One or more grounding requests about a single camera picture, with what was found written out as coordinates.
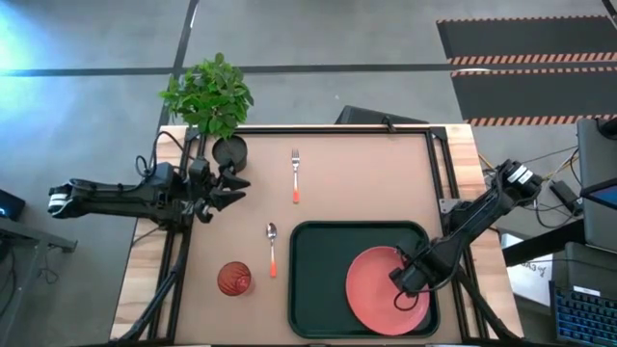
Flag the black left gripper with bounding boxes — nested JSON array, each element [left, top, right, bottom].
[[185, 157, 252, 224]]

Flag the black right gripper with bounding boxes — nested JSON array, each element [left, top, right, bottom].
[[388, 234, 457, 296]]

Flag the coral pink round plate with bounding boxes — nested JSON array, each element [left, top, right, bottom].
[[344, 245, 432, 337]]

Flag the steel fork orange handle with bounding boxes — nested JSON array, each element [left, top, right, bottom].
[[290, 147, 302, 204]]

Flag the steel spoon orange handle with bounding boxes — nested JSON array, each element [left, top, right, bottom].
[[265, 222, 279, 280]]

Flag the dark green plastic tray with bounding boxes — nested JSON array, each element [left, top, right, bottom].
[[287, 220, 441, 339]]

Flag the red translucent ribbed cup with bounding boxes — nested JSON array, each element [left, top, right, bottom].
[[216, 260, 253, 297]]

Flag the black plant pot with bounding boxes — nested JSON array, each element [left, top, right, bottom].
[[211, 134, 249, 174]]

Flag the green leafy plant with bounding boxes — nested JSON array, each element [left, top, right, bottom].
[[158, 51, 255, 141]]

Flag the tan table mat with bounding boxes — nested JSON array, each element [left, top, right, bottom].
[[174, 132, 464, 344]]

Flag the white printed paper sheet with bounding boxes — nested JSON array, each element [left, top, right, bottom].
[[500, 233, 555, 307]]

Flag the black desk bar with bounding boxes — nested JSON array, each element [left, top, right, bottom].
[[500, 219, 587, 267]]

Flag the black box behind table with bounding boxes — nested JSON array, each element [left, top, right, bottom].
[[335, 104, 430, 126]]

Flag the black power adapter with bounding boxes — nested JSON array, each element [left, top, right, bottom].
[[549, 180, 584, 216]]

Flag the backlit computer keyboard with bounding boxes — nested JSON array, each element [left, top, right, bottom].
[[549, 281, 617, 347]]

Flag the grey metal side desk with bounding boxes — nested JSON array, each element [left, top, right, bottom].
[[0, 216, 78, 347]]

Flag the blue lit screen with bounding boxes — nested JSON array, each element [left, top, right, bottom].
[[580, 177, 617, 211]]

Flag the black device with light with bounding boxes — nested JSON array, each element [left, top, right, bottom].
[[0, 188, 26, 222]]

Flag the black floor mat striped edge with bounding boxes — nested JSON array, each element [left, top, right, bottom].
[[436, 15, 617, 67], [450, 67, 617, 127]]

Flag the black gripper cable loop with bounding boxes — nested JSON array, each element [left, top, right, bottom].
[[393, 287, 419, 312]]

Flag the black aluminium table frame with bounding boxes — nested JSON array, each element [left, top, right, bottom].
[[108, 123, 524, 346]]

